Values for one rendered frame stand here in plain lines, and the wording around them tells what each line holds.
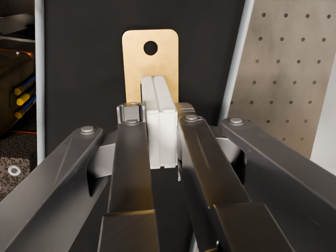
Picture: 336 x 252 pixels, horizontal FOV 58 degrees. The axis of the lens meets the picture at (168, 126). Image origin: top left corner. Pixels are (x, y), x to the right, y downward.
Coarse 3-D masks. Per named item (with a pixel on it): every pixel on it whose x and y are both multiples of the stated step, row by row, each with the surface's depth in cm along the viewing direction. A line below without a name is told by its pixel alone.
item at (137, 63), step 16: (128, 32) 20; (144, 32) 20; (160, 32) 20; (128, 48) 21; (160, 48) 21; (176, 48) 21; (128, 64) 21; (144, 64) 21; (160, 64) 21; (176, 64) 21; (128, 80) 21; (176, 80) 22; (128, 96) 22; (176, 96) 22
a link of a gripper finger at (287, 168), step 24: (240, 120) 13; (240, 144) 12; (264, 144) 11; (240, 168) 13; (264, 168) 10; (288, 168) 9; (312, 168) 9; (264, 192) 11; (288, 192) 9; (312, 192) 8; (288, 216) 10; (312, 216) 8; (288, 240) 10; (312, 240) 9
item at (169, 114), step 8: (160, 80) 18; (160, 88) 17; (160, 96) 16; (168, 96) 15; (160, 104) 15; (168, 104) 14; (168, 112) 14; (176, 112) 14; (168, 120) 14; (176, 120) 14; (168, 128) 14; (168, 136) 14; (168, 144) 14; (168, 152) 14; (168, 160) 15; (176, 160) 15
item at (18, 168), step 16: (32, 112) 42; (16, 128) 36; (32, 128) 37; (0, 144) 32; (16, 144) 32; (32, 144) 33; (0, 160) 30; (16, 160) 30; (32, 160) 31; (0, 176) 30; (16, 176) 30; (0, 192) 31
